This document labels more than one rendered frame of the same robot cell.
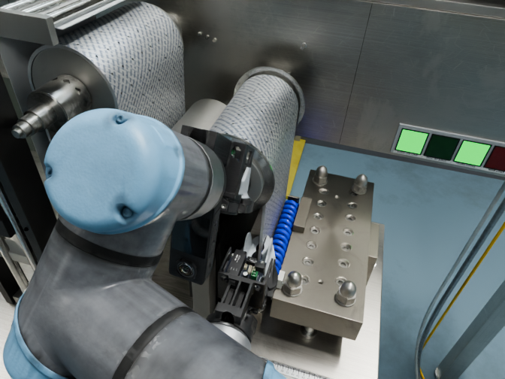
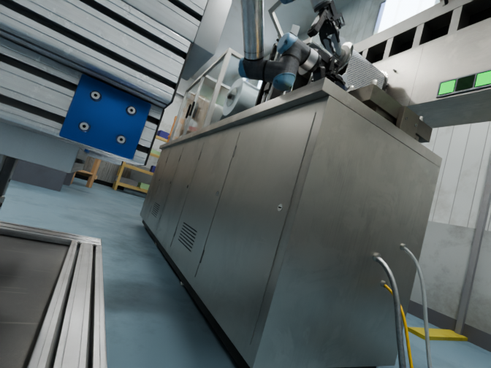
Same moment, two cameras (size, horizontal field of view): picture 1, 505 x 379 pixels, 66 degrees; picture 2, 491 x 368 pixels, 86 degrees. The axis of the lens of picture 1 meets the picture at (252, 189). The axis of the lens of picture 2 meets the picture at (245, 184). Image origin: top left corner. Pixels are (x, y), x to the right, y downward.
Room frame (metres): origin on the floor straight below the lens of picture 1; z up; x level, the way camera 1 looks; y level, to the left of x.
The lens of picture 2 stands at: (-0.45, -0.64, 0.48)
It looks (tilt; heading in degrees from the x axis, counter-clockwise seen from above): 5 degrees up; 49
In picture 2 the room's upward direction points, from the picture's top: 17 degrees clockwise
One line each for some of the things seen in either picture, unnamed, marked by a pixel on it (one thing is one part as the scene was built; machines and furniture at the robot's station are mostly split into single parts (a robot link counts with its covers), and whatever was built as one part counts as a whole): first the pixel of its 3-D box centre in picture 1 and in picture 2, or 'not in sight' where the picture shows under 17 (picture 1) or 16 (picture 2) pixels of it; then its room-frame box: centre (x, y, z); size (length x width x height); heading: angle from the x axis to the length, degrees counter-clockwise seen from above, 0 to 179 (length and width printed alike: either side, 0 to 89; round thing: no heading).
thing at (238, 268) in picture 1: (240, 297); (323, 68); (0.34, 0.01, 1.12); 0.12 x 0.08 x 0.09; 166
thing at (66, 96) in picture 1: (60, 103); not in sight; (0.50, 0.29, 1.34); 0.06 x 0.06 x 0.06; 76
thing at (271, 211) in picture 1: (276, 200); (360, 96); (0.57, -0.05, 1.11); 0.23 x 0.01 x 0.18; 166
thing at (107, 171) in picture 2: not in sight; (108, 152); (1.62, 8.10, 0.96); 1.49 x 1.15 x 1.93; 168
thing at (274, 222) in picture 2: not in sight; (216, 209); (0.74, 0.94, 0.43); 2.52 x 0.64 x 0.86; 76
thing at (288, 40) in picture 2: not in sight; (292, 50); (0.19, 0.05, 1.11); 0.11 x 0.08 x 0.09; 166
